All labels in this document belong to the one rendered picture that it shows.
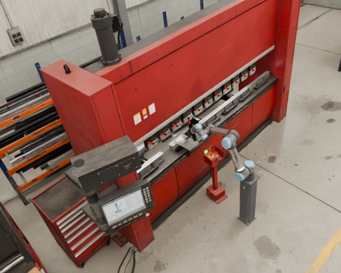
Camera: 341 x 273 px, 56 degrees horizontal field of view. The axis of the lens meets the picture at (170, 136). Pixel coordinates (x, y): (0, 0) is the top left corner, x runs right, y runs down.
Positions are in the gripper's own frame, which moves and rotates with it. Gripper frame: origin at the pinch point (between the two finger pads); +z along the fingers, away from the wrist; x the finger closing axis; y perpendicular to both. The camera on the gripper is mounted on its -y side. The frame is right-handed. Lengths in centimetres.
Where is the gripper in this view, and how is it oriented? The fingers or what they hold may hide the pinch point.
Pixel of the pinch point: (187, 138)
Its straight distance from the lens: 396.1
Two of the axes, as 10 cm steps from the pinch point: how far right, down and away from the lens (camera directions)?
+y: -6.7, -7.4, 0.3
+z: -4.0, 3.9, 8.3
